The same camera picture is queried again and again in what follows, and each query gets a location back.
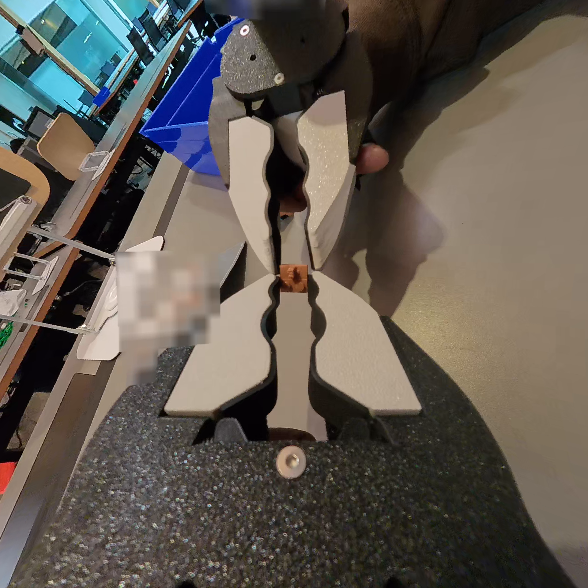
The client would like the wooden chair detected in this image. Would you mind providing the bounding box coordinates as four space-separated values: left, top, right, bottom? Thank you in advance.
37 112 96 181

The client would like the clear acrylic box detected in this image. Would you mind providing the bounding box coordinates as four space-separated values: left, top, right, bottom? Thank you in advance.
82 149 115 180

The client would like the grey desk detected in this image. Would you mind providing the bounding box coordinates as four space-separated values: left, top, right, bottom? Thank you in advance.
0 14 588 588

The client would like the wood-edged long table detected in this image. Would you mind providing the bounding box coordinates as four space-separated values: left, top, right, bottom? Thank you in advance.
0 21 194 400

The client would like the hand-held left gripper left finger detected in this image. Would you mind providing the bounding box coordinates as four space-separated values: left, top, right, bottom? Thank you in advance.
163 274 281 419

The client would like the grey instruction booklet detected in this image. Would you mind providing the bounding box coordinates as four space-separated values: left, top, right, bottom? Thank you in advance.
220 241 247 299

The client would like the person's right hand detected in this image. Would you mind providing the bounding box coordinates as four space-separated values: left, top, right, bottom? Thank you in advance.
355 141 390 177

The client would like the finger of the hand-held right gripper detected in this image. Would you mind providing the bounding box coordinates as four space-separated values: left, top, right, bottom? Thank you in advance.
227 114 283 276
298 89 358 270

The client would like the small orange brick plate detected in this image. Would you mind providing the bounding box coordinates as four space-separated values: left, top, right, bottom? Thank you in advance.
279 263 307 294

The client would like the blue storage bin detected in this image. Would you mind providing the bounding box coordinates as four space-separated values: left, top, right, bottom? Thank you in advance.
139 17 244 177

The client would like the wood-edged black board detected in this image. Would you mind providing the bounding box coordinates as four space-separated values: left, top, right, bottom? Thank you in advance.
0 147 50 217

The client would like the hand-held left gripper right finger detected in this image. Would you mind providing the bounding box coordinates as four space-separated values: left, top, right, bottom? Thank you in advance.
309 270 423 418

